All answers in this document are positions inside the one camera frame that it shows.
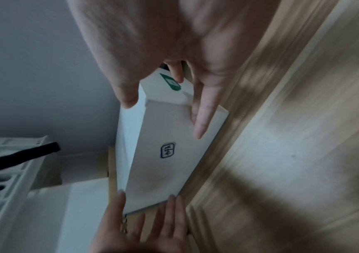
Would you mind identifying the person's right hand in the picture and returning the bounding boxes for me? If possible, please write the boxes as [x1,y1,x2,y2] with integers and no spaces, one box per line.
[66,0,281,140]

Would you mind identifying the person's left hand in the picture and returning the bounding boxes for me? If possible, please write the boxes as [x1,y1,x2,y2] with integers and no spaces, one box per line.
[89,190,190,253]

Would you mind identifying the white cardboard box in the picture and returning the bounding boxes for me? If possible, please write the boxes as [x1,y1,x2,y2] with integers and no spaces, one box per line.
[115,70,230,216]

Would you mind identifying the white flat panel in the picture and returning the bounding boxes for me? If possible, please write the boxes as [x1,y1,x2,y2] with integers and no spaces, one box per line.
[55,176,119,253]

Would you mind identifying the white slatted plastic basket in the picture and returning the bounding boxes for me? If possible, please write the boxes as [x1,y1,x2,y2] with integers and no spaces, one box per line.
[0,135,62,253]

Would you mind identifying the black strap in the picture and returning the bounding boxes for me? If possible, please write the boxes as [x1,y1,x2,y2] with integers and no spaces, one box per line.
[0,141,61,176]

